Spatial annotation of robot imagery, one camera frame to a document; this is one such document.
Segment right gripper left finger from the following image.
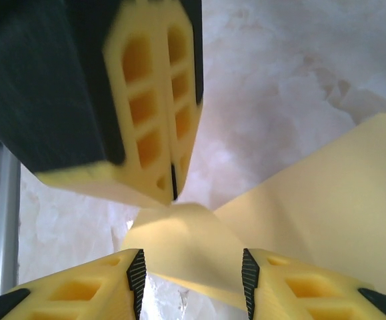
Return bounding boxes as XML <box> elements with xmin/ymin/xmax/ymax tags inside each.
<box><xmin>0</xmin><ymin>248</ymin><xmax>147</xmax><ymax>320</ymax></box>

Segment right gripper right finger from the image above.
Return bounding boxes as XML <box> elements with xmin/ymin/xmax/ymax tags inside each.
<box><xmin>241</xmin><ymin>247</ymin><xmax>386</xmax><ymax>320</ymax></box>

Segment yellow cloth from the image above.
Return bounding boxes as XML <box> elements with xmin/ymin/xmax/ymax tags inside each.
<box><xmin>119</xmin><ymin>112</ymin><xmax>386</xmax><ymax>313</ymax></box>

